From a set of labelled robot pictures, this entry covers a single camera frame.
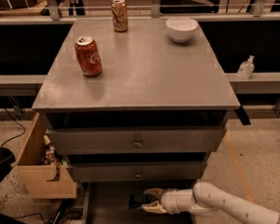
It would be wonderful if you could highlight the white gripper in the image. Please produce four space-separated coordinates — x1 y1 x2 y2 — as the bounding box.
141 188 196 215

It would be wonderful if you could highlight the blue rxbar blueberry bar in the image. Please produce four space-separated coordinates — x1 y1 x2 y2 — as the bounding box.
128 194 152 210

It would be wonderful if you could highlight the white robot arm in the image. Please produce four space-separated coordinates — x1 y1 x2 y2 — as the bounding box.
141 182 280 224

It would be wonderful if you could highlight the grey middle drawer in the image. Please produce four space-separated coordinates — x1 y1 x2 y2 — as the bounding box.
67 161 207 182

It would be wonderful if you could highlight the grey open bottom drawer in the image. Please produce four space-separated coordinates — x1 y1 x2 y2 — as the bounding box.
81 180 196 224

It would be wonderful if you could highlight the grey top drawer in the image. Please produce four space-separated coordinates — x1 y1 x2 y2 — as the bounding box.
47 126 226 155

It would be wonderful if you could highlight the grey drawer cabinet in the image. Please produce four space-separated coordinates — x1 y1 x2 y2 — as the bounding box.
32 17 241 224

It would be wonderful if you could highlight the red coca-cola can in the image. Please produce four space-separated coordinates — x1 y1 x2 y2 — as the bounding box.
75 36 103 77

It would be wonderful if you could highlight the white ceramic bowl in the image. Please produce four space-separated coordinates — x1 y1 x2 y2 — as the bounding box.
165 17 199 43

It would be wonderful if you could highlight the tan arizona tea can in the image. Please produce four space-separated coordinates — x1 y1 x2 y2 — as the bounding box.
111 0 128 32

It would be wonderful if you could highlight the black floor cable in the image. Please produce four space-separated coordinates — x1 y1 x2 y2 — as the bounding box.
0 108 26 148

